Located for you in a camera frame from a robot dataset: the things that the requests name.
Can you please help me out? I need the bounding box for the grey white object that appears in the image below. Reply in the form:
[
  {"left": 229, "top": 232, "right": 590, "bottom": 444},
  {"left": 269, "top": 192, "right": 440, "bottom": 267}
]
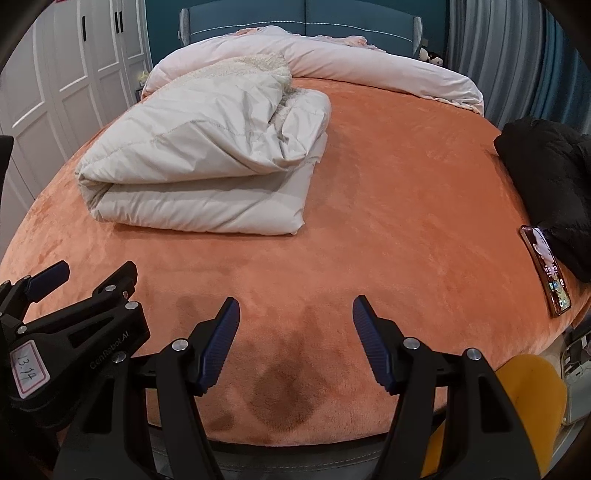
[{"left": 561, "top": 323, "right": 591, "bottom": 425}]

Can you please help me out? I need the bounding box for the orange plush bed blanket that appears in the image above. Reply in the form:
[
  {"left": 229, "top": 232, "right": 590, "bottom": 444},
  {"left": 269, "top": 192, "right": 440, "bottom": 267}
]
[{"left": 0, "top": 76, "right": 578, "bottom": 450}]

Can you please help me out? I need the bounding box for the black puffer jacket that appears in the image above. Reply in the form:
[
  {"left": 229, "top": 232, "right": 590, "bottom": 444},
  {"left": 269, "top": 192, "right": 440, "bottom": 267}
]
[{"left": 493, "top": 116, "right": 591, "bottom": 282}]

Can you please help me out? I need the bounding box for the pale pink duvet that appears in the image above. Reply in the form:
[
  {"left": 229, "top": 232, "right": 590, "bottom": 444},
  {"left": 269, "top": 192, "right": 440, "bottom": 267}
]
[{"left": 141, "top": 25, "right": 485, "bottom": 116}]

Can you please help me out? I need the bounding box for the grey curtain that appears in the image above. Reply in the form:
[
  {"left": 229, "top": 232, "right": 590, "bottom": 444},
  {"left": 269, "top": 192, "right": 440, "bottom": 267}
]
[{"left": 443, "top": 0, "right": 591, "bottom": 134}]

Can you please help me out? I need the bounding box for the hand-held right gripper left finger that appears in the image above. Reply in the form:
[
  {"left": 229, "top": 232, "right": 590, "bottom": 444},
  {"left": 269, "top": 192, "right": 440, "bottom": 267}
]
[{"left": 54, "top": 296, "right": 241, "bottom": 480}]

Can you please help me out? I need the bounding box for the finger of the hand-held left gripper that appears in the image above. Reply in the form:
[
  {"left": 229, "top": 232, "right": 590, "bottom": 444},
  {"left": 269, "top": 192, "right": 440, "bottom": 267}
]
[
  {"left": 90, "top": 261, "right": 138, "bottom": 306},
  {"left": 0, "top": 260, "right": 71, "bottom": 320}
]

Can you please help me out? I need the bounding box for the smartphone with lit screen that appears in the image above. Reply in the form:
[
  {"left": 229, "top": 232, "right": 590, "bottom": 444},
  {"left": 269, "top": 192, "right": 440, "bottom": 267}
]
[{"left": 520, "top": 224, "right": 572, "bottom": 318}]

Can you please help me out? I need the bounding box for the yellow chair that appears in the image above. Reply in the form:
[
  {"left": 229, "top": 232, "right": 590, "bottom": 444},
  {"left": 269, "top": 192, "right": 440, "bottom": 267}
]
[{"left": 422, "top": 353, "right": 568, "bottom": 480}]

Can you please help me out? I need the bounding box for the white panelled wardrobe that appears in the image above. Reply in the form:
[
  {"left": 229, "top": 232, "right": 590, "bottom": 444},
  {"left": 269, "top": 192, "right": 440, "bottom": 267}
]
[{"left": 0, "top": 0, "right": 153, "bottom": 222}]

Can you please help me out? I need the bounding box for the blue padded headboard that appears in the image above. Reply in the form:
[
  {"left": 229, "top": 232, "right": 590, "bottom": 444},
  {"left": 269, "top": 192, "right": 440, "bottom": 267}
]
[{"left": 179, "top": 0, "right": 423, "bottom": 52}]

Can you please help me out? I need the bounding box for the cream quilted blanket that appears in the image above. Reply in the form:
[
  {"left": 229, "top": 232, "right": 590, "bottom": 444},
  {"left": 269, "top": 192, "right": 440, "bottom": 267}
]
[{"left": 75, "top": 52, "right": 333, "bottom": 237}]

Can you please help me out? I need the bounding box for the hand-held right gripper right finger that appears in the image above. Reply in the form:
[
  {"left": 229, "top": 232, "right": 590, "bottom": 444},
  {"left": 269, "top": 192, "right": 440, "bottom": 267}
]
[{"left": 352, "top": 295, "right": 541, "bottom": 480}]

